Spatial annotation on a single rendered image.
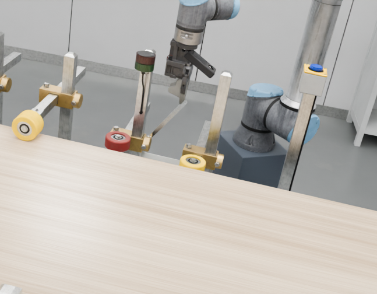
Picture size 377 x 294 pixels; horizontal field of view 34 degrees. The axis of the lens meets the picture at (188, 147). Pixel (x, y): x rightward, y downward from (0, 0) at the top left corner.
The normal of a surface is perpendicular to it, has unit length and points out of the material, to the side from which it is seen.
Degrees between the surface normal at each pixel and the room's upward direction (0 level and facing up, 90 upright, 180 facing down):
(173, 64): 90
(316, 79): 90
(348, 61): 90
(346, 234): 0
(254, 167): 90
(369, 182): 0
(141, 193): 0
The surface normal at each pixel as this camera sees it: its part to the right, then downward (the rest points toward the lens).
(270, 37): -0.10, 0.45
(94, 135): 0.16, -0.87
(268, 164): 0.41, 0.48
